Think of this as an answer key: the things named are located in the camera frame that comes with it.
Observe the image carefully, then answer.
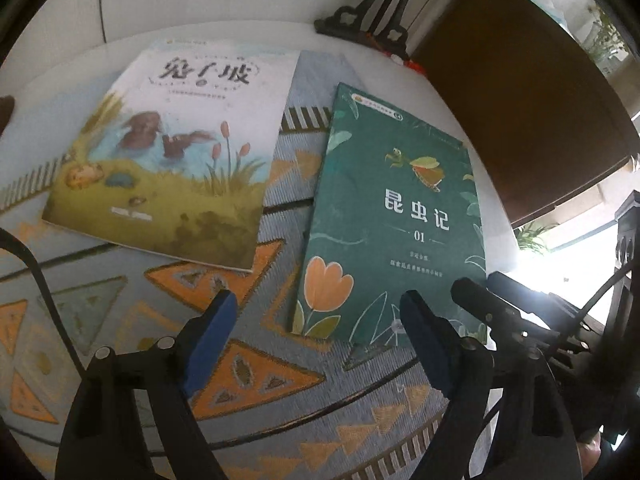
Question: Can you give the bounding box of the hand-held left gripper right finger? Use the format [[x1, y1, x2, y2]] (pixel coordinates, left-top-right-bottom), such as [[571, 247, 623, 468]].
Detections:
[[399, 289, 583, 480]]

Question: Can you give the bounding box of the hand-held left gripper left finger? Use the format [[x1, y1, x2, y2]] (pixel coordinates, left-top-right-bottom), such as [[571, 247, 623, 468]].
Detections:
[[55, 289, 238, 480]]

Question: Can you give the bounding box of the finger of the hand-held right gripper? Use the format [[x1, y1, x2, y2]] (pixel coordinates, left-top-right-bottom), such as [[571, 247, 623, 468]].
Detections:
[[487, 271, 601, 335], [451, 277, 568, 358]]

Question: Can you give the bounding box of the dark green turtle cover book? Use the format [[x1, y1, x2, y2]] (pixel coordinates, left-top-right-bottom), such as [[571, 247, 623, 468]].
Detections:
[[287, 81, 488, 346]]

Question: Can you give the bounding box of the person's right hand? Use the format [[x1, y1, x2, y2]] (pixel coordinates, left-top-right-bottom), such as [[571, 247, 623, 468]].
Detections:
[[575, 437, 608, 480]]

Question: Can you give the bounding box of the bright window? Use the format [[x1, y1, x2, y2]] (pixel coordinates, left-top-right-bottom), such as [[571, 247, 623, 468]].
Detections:
[[512, 187, 626, 321]]

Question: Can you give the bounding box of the potted green plant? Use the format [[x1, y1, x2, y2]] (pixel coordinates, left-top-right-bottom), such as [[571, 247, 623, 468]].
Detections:
[[582, 2, 631, 68], [515, 220, 556, 258]]

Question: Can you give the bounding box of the patterned woven table mat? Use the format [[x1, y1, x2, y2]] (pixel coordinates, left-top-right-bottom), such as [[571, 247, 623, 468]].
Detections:
[[0, 50, 501, 480]]

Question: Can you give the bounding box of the pond cover picture book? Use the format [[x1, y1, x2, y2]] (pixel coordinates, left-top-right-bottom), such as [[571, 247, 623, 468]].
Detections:
[[41, 47, 301, 273]]

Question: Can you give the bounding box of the round fan ornament on stand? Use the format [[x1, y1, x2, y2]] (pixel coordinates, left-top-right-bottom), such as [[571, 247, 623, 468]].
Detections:
[[314, 0, 501, 73]]

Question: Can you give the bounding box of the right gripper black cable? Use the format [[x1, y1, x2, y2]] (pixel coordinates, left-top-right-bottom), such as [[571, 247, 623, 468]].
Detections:
[[575, 262, 631, 328]]

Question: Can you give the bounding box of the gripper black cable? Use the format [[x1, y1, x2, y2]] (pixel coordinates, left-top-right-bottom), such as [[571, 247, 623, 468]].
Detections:
[[0, 227, 88, 386], [575, 262, 631, 328]]

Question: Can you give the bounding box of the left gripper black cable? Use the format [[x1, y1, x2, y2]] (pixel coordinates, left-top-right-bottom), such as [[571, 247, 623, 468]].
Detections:
[[0, 227, 88, 386]]

